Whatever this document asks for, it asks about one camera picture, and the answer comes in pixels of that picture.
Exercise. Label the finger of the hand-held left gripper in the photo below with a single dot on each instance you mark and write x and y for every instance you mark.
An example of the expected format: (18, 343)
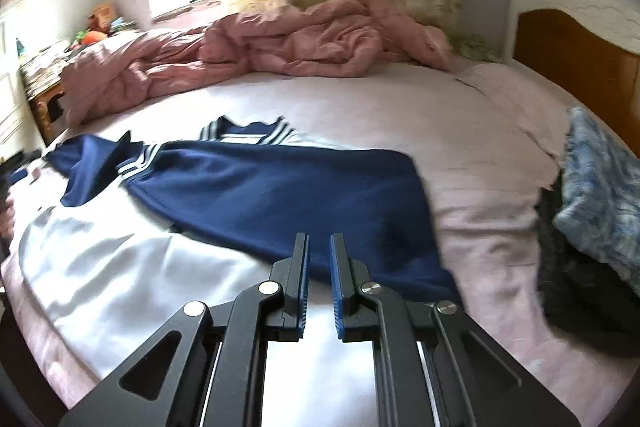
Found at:
(18, 176)

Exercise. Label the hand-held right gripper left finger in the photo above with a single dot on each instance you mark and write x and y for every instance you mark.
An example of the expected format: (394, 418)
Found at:
(301, 292)

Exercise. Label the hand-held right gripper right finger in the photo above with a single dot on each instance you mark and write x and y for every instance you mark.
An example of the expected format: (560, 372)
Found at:
(337, 292)

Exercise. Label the white and navy baseball jacket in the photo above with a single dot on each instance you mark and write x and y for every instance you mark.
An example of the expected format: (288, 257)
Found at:
(280, 202)

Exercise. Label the wooden desk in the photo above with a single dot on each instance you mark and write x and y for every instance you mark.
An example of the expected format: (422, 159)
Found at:
(47, 107)

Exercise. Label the stack of books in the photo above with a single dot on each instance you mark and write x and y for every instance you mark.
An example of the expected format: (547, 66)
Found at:
(42, 67)

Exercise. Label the orange plush toy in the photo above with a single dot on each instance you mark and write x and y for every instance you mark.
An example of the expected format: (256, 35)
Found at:
(92, 38)

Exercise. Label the orange printed box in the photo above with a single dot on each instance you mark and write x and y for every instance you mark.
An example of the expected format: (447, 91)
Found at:
(102, 14)

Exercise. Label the folded black garment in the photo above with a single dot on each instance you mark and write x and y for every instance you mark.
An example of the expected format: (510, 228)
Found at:
(575, 292)

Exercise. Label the pink crumpled quilt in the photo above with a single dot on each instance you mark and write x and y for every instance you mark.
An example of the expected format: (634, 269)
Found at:
(310, 42)

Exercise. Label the pink towel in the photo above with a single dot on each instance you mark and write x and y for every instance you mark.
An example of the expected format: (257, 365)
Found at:
(510, 102)

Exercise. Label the green patterned cloth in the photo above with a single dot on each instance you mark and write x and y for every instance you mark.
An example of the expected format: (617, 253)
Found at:
(472, 47)

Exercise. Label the folded blue plaid garment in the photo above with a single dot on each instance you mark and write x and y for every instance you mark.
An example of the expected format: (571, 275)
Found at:
(600, 187)

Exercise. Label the white and wooden headboard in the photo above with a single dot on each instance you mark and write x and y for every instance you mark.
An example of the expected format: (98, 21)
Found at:
(575, 57)

